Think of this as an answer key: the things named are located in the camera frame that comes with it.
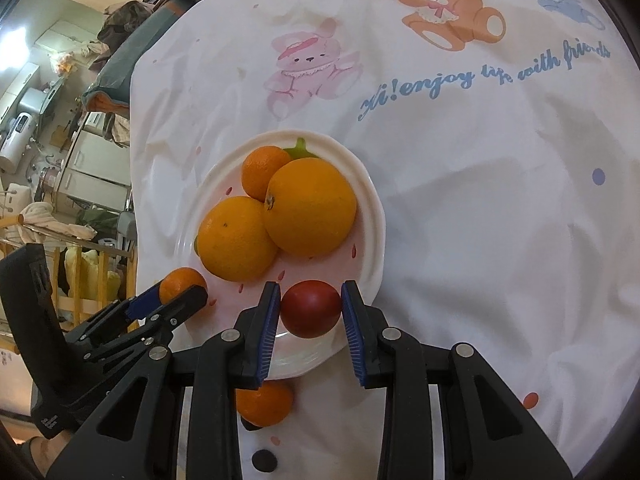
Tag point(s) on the yellow cloth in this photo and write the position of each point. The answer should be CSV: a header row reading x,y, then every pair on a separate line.
x,y
92,275

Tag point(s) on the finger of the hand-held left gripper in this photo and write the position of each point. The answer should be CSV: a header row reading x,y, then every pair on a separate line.
x,y
142,305
185,302

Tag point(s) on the blue-grey folded quilt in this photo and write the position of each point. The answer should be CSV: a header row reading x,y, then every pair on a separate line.
x,y
120,75

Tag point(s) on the small tangerine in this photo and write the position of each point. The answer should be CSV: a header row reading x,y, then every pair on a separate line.
x,y
180,280
260,172
267,402

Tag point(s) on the large orange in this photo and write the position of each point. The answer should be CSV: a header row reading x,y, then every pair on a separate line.
x,y
310,207

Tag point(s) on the pink strawberry-print plate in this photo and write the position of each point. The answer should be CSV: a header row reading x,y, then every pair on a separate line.
x,y
370,240

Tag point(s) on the white base cabinet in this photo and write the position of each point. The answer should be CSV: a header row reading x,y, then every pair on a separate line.
x,y
95,167

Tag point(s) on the striped cloth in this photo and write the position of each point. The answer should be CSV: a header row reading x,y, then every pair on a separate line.
x,y
55,220

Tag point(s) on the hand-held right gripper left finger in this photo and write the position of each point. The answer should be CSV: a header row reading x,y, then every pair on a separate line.
x,y
267,335

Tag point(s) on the hanging plastic bag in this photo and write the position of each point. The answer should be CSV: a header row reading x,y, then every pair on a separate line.
x,y
64,62

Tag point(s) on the white water heater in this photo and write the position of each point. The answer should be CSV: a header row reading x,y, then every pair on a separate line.
x,y
17,142

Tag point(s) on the dark purple plum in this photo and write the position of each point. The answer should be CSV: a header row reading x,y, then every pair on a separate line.
x,y
250,423
263,460

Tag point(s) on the yellow wooden rack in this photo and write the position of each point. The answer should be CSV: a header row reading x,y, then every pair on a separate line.
x,y
115,270

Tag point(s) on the pile of dark clothes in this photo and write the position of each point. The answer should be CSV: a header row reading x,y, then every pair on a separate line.
x,y
145,5

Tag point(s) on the small green fruit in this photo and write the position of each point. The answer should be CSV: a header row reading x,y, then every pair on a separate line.
x,y
197,246

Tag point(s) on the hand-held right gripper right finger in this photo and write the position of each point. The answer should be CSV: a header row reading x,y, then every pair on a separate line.
x,y
352,335

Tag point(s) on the white printed blanket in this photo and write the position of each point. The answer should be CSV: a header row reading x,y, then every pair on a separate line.
x,y
475,185

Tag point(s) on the medium orange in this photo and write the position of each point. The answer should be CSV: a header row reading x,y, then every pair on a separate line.
x,y
235,240

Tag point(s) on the red cherry tomato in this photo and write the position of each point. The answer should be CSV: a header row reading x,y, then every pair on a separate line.
x,y
310,308

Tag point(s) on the white wall cabinets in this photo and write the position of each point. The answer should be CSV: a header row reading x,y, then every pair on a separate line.
x,y
62,37

